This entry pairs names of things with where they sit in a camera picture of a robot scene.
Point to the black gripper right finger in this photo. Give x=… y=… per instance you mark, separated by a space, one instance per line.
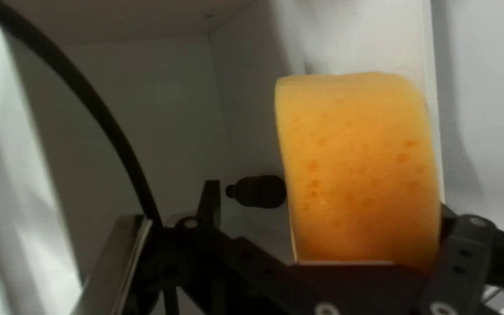
x=469 y=259

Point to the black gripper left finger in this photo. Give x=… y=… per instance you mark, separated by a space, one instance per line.
x=262 y=190

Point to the orange sponge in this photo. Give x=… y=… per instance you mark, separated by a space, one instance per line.
x=359 y=168

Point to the white toy kitchen unit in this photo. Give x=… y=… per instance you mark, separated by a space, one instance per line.
x=114 y=157

